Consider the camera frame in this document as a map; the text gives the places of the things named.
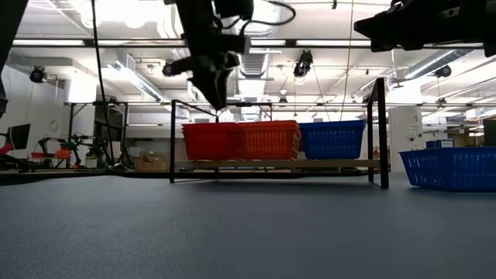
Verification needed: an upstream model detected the red plastic basket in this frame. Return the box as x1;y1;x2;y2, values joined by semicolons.
181;122;238;128
182;126;238;161

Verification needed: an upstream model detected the wooden shelf with black frame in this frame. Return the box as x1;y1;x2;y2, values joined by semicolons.
169;77;390;190

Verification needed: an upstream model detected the brown cardboard box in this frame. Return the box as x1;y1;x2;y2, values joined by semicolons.
131;154;170;171

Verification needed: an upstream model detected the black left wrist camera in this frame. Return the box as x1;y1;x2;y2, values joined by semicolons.
161;60;191;78

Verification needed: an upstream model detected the blue table mat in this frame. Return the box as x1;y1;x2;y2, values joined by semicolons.
0;172;496;279

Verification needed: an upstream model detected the blue plastic basket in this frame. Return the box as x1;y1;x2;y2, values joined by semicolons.
298;119;367;126
298;123;367;160
398;146;496;193

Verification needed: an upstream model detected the orange plastic basket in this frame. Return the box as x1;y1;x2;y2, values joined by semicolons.
236;120;302;161

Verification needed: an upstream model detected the small blue box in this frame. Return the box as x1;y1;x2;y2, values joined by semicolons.
425;139;454;149

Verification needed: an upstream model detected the black monitor on stand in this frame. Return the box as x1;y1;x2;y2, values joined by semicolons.
6;122;32;151

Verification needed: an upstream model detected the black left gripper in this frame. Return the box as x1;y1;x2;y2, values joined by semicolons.
181;22;249;111

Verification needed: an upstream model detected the long ceiling light strip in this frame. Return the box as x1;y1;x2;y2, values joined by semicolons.
13;38;86;47
250;38;290;47
296;38;373;47

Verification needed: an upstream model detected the black metal workstation frame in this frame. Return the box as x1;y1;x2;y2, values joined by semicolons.
64;101;131;168

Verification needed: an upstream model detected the long thin black cable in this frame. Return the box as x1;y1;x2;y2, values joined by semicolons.
91;0;115;168

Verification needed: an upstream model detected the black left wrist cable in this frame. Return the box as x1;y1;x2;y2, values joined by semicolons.
232;0;298;38

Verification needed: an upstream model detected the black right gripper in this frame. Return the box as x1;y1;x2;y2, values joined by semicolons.
353;0;485;53

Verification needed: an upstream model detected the silver ventilation duct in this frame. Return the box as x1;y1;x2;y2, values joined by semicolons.
238;52;272;78

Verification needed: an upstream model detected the black table frame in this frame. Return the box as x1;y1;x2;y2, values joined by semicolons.
0;169;373;186

